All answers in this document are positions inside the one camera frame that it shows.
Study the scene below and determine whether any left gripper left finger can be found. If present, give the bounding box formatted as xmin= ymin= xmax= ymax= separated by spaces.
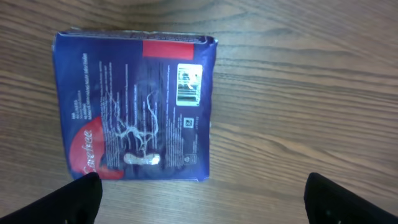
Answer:
xmin=1 ymin=172 xmax=103 ymax=224

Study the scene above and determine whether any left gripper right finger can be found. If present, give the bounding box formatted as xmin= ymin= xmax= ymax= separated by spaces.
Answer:
xmin=303 ymin=172 xmax=397 ymax=224

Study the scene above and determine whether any purple red soft package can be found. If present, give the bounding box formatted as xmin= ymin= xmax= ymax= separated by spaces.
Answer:
xmin=52 ymin=30 xmax=218 ymax=182

